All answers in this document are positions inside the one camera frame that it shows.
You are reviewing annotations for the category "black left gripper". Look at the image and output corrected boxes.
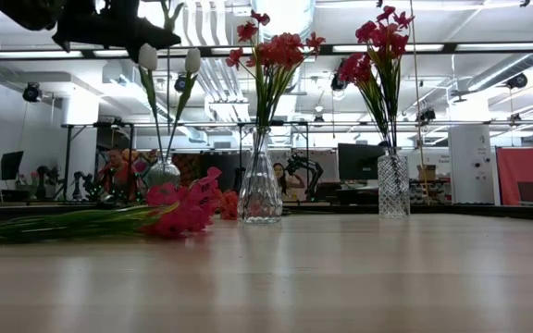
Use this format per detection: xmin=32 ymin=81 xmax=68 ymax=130
xmin=52 ymin=0 xmax=182 ymax=64

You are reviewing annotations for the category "black ceiling-mounted camera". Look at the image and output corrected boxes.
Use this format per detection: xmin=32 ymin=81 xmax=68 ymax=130
xmin=416 ymin=108 xmax=437 ymax=125
xmin=505 ymin=72 xmax=529 ymax=91
xmin=329 ymin=73 xmax=347 ymax=93
xmin=21 ymin=81 xmax=43 ymax=104

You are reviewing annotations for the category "white cylindrical machine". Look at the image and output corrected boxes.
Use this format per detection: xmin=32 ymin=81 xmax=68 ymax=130
xmin=448 ymin=124 xmax=497 ymax=206

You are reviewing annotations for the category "distant black metal frame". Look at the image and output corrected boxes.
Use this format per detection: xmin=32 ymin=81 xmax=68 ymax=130
xmin=60 ymin=118 xmax=533 ymax=203

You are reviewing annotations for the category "silver ribbed air duct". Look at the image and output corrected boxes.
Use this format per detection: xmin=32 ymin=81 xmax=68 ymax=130
xmin=465 ymin=52 xmax=533 ymax=93

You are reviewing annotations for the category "orange partition wall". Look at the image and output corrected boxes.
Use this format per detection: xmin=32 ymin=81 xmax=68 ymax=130
xmin=496 ymin=146 xmax=533 ymax=207

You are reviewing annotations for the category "brown cardboard box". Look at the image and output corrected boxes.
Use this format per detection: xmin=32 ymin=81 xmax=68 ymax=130
xmin=417 ymin=165 xmax=439 ymax=182

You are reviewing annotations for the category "person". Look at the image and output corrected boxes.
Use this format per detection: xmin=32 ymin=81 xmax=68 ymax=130
xmin=273 ymin=161 xmax=305 ymax=201
xmin=95 ymin=146 xmax=147 ymax=204

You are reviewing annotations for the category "faceted flared clear glass vase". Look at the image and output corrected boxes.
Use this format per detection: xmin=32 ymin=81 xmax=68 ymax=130
xmin=237 ymin=127 xmax=284 ymax=225

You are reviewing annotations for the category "large black monitor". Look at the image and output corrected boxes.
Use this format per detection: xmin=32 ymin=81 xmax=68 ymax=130
xmin=337 ymin=142 xmax=386 ymax=182

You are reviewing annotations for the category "diamond-cut cylindrical glass vase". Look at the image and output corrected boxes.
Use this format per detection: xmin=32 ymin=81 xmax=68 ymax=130
xmin=377 ymin=147 xmax=411 ymax=219

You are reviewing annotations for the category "small black monitor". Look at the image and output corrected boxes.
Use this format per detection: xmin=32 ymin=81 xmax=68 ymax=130
xmin=0 ymin=150 xmax=25 ymax=181

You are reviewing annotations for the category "black aluminium table frame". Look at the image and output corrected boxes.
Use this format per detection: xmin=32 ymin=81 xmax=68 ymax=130
xmin=0 ymin=202 xmax=533 ymax=224

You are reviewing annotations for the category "orange artificial flower bunch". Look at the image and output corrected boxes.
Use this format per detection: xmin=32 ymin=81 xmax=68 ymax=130
xmin=219 ymin=189 xmax=240 ymax=221
xmin=226 ymin=9 xmax=327 ymax=140

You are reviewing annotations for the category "thin hanging cable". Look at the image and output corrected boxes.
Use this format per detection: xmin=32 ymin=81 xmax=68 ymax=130
xmin=407 ymin=0 xmax=432 ymax=204

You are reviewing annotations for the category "round clear glass bottle vase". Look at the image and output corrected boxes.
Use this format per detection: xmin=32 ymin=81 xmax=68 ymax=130
xmin=145 ymin=156 xmax=182 ymax=189

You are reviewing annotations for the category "large round ventilation duct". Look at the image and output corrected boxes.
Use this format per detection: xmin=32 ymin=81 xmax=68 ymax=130
xmin=252 ymin=0 xmax=316 ymax=93

